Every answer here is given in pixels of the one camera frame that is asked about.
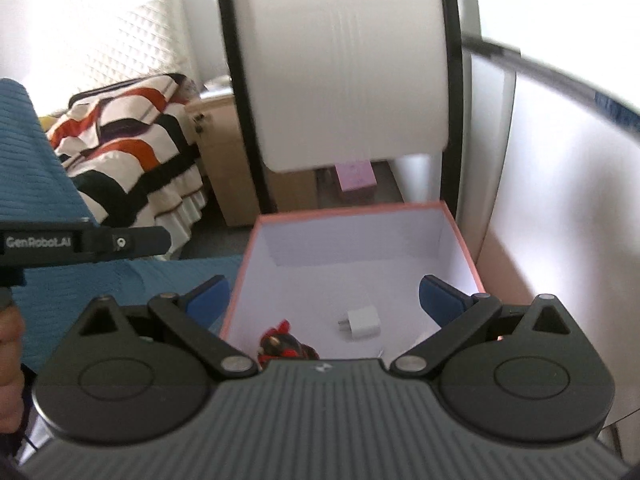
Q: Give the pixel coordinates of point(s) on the striped orange black blanket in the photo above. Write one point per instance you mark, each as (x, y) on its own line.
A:
(130, 145)

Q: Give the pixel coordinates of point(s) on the blue ribbed cloth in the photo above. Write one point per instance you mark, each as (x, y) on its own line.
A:
(40, 170)

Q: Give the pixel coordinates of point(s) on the small purple box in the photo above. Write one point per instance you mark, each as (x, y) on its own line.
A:
(356, 180)

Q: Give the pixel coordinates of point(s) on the brown cardboard box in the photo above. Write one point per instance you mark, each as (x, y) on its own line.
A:
(292, 190)

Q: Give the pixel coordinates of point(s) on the dark curved bar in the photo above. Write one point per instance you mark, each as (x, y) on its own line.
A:
(550, 72)

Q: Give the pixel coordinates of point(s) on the pink cardboard box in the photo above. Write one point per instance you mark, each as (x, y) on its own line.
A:
(350, 250)

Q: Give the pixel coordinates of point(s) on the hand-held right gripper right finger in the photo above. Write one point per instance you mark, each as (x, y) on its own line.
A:
(440, 300)

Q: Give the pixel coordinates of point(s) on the person's left hand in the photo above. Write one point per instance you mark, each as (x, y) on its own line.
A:
(10, 350)

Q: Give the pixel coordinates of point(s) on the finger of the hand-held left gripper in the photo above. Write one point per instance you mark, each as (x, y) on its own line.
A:
(135, 242)

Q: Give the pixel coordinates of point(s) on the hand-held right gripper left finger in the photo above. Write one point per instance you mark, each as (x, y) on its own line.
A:
(207, 300)

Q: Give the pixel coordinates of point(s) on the red and black toy figure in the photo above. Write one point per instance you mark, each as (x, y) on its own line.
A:
(282, 342)

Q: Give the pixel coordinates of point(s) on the wooden cabinet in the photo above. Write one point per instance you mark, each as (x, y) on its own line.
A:
(220, 160)

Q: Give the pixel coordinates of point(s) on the white quilted headboard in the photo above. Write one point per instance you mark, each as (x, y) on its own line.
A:
(130, 45)

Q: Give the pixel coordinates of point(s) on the white charger plug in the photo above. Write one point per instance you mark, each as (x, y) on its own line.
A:
(362, 324)

